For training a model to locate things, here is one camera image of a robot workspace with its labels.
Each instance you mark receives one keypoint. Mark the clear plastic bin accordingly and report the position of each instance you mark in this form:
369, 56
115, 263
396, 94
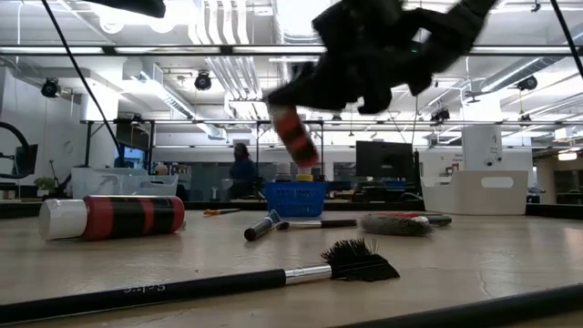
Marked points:
123, 182

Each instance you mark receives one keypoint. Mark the black office chair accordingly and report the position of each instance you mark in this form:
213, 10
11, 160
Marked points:
28, 159

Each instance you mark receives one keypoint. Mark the glowing wall light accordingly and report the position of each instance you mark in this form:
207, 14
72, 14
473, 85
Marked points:
567, 156

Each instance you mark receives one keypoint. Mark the yellow black striped paint bottle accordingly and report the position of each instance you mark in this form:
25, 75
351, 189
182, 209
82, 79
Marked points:
304, 177

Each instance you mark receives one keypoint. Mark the black background table frame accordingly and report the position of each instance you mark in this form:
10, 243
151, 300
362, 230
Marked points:
132, 134

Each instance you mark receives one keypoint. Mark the black ceiling spotlight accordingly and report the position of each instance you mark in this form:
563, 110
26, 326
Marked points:
50, 88
528, 83
202, 81
441, 115

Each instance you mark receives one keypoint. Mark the white capped paint bottle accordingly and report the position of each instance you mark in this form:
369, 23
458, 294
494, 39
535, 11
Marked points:
283, 175

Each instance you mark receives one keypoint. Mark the person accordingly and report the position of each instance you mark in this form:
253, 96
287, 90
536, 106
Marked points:
161, 170
242, 175

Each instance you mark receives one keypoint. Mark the small background potted plant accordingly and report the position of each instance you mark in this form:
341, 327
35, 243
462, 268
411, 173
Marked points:
45, 183

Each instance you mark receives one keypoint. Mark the large black fan brush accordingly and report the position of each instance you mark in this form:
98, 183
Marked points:
396, 225

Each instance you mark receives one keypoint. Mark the black aluminium table frame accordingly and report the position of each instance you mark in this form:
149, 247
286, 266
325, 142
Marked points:
373, 206

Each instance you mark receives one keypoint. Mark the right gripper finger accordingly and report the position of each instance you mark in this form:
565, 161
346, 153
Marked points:
304, 72
319, 91

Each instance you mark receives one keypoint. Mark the slim black silver-ferrule brush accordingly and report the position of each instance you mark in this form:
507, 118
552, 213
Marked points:
319, 224

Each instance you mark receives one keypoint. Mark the black computer monitor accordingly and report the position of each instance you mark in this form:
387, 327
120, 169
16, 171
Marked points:
385, 159

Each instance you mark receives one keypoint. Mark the black metal rack frame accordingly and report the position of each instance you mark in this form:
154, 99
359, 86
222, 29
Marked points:
258, 155

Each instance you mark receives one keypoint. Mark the black overhead rig beam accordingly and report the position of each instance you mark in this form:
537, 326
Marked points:
182, 50

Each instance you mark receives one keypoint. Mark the thin brown orange paintbrush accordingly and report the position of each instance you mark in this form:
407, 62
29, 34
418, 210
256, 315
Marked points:
221, 212

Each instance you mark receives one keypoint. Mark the thick black brush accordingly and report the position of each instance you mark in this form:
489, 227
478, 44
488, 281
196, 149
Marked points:
257, 231

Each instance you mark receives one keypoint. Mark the blue plastic basket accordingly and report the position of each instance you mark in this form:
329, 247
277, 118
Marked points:
296, 200

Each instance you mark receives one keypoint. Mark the white plastic bin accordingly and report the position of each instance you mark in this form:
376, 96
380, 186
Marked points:
455, 196

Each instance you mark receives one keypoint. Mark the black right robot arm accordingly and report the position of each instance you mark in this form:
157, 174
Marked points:
464, 23

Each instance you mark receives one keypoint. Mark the red black striped paint bottle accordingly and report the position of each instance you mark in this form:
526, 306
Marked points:
296, 136
127, 218

